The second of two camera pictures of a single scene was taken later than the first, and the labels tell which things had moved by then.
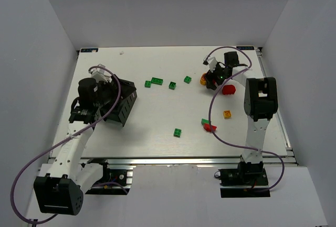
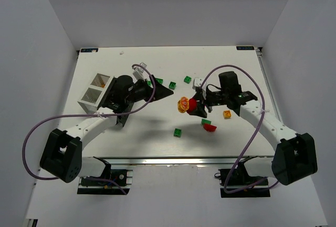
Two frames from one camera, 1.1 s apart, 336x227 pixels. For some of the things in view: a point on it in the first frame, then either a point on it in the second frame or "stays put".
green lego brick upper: [187, 79] stays put
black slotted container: [126, 99] stays put
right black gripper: [213, 79] → [203, 102]
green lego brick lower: [177, 132] stays put
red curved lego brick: [207, 127] stays put
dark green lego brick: [172, 85] stays put
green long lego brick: [157, 80] stays put
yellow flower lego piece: [203, 79] → [183, 105]
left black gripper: [122, 97] → [153, 88]
